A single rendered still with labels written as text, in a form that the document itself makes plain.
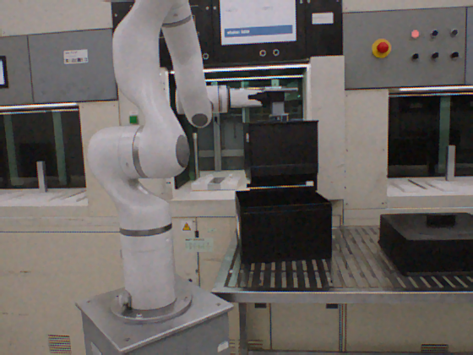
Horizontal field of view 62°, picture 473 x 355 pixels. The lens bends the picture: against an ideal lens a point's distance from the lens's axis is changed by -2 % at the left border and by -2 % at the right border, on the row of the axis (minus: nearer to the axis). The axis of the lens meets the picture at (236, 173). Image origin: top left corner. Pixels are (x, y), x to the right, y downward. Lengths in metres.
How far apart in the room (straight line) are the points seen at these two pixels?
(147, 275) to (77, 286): 1.03
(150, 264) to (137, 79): 0.40
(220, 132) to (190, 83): 1.31
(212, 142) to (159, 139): 1.67
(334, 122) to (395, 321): 0.85
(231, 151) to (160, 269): 1.62
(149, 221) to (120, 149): 0.17
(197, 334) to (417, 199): 1.05
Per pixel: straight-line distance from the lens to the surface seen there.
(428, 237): 1.17
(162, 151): 0.84
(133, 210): 0.89
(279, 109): 1.27
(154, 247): 0.91
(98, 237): 1.80
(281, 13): 1.60
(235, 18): 1.61
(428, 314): 1.85
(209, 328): 0.96
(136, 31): 0.90
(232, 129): 2.47
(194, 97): 1.14
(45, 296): 2.03
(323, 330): 1.80
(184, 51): 1.15
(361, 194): 1.62
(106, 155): 0.90
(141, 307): 0.96
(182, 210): 1.65
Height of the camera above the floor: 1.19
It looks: 8 degrees down
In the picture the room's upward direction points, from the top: 2 degrees counter-clockwise
